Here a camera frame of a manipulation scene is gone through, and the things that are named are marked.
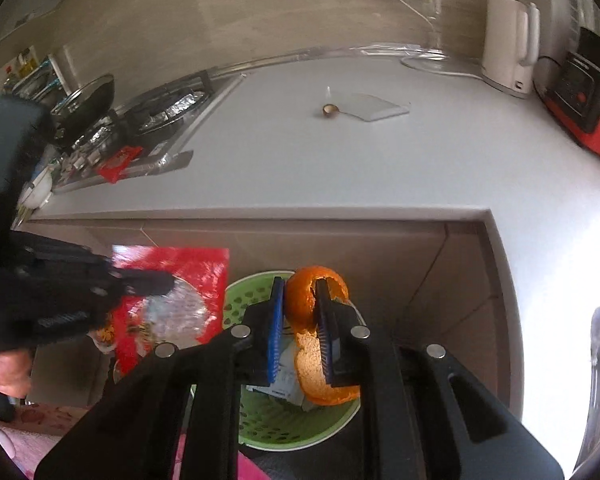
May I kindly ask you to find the black frying pan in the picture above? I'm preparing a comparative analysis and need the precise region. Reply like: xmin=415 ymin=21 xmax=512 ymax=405
xmin=50 ymin=74 xmax=117 ymax=133

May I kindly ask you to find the clear glass jug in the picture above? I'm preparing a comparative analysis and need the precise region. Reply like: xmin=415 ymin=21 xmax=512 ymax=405
xmin=417 ymin=0 xmax=448 ymax=61

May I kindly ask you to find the gas stove with foil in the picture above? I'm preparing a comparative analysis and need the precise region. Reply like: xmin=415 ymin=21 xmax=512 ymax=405
xmin=52 ymin=72 xmax=246 ymax=193

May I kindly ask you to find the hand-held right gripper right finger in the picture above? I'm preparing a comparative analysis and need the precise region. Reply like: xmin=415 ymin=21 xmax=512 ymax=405
xmin=314 ymin=279 xmax=563 ymax=480

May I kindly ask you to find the small red packet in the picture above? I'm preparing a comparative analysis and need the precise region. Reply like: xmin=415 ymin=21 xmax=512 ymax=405
xmin=96 ymin=145 xmax=143 ymax=183

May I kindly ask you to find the green plastic basket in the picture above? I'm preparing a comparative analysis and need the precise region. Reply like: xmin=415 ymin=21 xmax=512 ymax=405
xmin=222 ymin=271 xmax=363 ymax=453

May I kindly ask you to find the metal spice rack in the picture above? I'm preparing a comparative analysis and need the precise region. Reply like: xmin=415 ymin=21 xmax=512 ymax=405
xmin=2 ymin=47 xmax=63 ymax=106

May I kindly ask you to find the crumpled white blue wrapper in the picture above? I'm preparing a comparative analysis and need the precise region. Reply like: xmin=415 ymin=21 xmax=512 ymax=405
xmin=250 ymin=335 xmax=306 ymax=406

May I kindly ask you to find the red clear snack bag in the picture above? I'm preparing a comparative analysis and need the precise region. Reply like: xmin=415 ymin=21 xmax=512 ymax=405
xmin=100 ymin=246 xmax=231 ymax=376

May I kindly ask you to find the pink printed mat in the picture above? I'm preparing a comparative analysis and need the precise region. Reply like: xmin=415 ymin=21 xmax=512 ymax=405
xmin=0 ymin=402 xmax=276 ymax=480

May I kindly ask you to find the clear plastic sheet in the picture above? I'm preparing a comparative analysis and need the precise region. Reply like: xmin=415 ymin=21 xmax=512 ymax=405
xmin=345 ymin=92 xmax=411 ymax=123

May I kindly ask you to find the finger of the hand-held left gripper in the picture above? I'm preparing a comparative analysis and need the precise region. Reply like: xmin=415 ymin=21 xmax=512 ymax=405
xmin=15 ymin=232 xmax=175 ymax=311

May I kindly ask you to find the white electric kettle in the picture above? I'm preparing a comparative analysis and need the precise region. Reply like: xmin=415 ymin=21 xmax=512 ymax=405
xmin=481 ymin=0 xmax=541 ymax=99

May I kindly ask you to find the person's left hand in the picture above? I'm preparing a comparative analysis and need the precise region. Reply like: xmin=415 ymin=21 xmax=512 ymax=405
xmin=0 ymin=347 xmax=33 ymax=398

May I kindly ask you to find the orange peel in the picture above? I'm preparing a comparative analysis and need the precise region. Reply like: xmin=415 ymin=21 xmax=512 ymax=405
xmin=284 ymin=266 xmax=362 ymax=407

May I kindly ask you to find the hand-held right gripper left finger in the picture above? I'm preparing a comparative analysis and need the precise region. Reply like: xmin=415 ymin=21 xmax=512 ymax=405
xmin=32 ymin=276 xmax=287 ymax=480

